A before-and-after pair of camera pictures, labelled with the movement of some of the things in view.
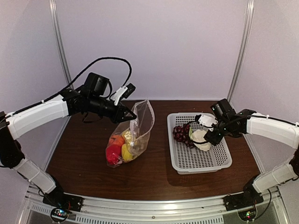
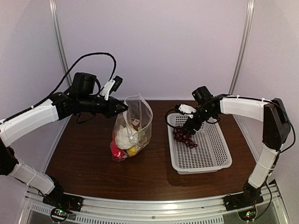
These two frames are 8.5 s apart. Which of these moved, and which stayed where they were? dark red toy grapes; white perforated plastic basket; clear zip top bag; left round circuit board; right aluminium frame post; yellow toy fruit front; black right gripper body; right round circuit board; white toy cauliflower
Moved: white toy cauliflower; yellow toy fruit front; black right gripper body; clear zip top bag
Stayed: white perforated plastic basket; right round circuit board; dark red toy grapes; left round circuit board; right aluminium frame post
